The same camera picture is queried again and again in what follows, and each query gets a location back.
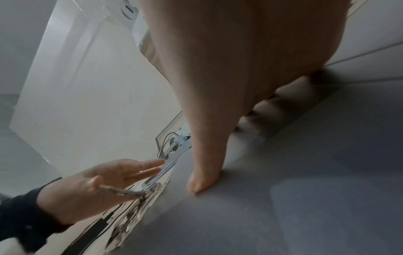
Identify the person's left hand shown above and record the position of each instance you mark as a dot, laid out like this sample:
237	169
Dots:
82	194

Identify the person's right hand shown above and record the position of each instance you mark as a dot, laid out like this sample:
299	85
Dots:
226	64

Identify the person's left forearm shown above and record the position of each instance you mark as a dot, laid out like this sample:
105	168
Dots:
22	219

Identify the small metal tool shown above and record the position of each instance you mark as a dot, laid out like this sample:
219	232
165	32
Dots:
126	192

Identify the large white board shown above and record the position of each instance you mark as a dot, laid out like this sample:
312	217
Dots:
94	87

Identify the white round fixture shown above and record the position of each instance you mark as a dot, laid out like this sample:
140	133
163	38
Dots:
129	10

